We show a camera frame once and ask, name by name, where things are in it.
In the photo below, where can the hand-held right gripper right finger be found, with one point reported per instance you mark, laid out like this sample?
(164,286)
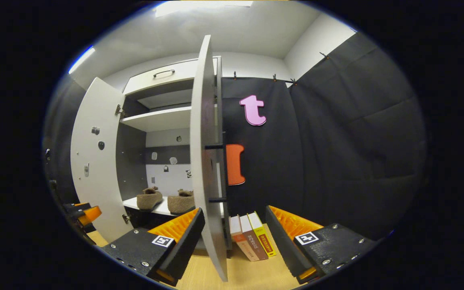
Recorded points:
(282,245)

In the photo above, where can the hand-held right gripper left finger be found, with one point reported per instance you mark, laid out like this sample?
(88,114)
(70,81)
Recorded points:
(185,246)

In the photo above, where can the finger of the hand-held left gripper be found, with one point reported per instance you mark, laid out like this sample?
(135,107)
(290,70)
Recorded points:
(91,213)
(73,206)

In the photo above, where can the brown fuzzy shoe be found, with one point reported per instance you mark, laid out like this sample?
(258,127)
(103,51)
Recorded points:
(149,199)
(180,204)

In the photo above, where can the white shoe cabinet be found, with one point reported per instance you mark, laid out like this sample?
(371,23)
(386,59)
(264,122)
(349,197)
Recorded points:
(167,181)

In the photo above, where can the white cabinet shelf board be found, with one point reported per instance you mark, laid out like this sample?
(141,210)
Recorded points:
(163,119)
(163,209)

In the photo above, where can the white cabinet drawer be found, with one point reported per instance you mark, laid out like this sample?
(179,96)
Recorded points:
(143,82)

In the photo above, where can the yellow book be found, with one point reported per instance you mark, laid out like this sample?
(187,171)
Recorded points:
(262,233)

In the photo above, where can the brown book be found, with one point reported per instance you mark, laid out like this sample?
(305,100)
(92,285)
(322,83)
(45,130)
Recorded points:
(252,237)

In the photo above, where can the narrow ceiling light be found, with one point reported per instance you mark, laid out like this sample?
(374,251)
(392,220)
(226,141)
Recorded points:
(82,59)

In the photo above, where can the wide ceiling light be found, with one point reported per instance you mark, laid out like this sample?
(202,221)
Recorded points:
(199,7)

